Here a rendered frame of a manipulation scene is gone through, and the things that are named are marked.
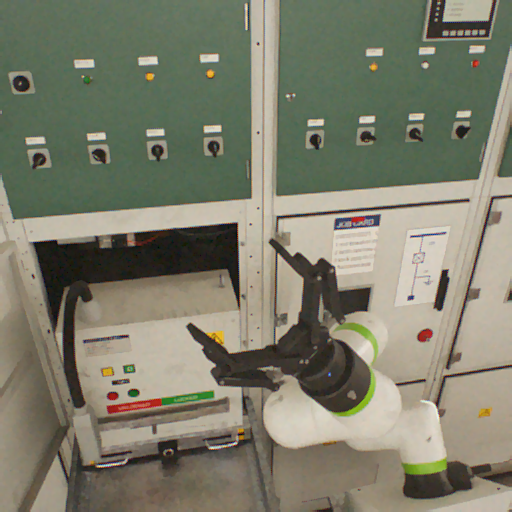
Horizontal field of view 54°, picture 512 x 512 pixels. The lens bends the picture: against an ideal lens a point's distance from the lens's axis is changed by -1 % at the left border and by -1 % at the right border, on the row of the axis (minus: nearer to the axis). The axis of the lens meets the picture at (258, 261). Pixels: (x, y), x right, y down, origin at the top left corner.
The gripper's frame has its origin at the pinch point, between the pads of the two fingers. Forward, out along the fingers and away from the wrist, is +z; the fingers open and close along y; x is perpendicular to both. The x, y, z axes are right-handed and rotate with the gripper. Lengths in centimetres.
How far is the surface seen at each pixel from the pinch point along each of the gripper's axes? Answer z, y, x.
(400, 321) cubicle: -113, 25, -61
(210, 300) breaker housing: -52, -13, -69
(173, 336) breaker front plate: -49, -27, -66
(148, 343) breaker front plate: -46, -33, -68
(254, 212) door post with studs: -46, 14, -75
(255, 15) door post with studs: -5, 45, -73
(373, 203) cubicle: -68, 41, -65
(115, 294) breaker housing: -37, -31, -84
